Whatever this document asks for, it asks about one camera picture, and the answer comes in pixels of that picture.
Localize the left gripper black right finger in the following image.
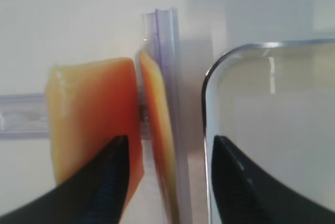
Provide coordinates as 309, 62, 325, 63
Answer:
212, 136, 334, 223

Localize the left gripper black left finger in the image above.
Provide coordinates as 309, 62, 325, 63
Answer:
1, 136, 129, 223

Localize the white metal tray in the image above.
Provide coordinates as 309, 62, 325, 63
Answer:
202, 39, 334, 223

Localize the cheese clear holder rail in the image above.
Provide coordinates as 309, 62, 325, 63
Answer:
1, 93, 50, 140

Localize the left long clear rail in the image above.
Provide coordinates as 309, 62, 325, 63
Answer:
142, 8, 192, 223

